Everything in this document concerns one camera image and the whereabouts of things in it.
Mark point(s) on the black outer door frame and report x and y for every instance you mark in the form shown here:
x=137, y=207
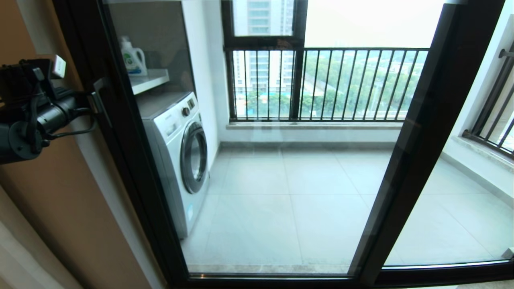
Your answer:
x=105, y=120

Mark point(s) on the dark grey cabinet panel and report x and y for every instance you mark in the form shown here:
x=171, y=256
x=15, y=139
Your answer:
x=160, y=36

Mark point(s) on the grey stone window sill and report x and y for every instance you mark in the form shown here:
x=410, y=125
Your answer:
x=313, y=125
x=478, y=151

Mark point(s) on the white front-load washing machine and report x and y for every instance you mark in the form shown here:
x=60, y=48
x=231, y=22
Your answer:
x=174, y=160

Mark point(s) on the black framed fixed glass door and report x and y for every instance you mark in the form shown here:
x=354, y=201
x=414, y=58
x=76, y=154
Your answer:
x=461, y=208

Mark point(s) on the black framed sliding glass door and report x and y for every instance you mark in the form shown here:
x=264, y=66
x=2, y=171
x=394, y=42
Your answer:
x=455, y=80

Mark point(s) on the white detergent bottle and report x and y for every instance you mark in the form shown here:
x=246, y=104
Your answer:
x=133, y=62

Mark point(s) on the black balcony railing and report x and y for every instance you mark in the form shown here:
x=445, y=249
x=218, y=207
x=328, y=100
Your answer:
x=345, y=49

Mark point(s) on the white wall shelf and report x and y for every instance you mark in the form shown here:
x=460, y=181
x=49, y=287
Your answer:
x=150, y=80

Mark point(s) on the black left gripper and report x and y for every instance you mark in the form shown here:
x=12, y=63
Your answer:
x=62, y=114

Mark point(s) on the black window frame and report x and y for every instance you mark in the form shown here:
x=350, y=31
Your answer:
x=299, y=80

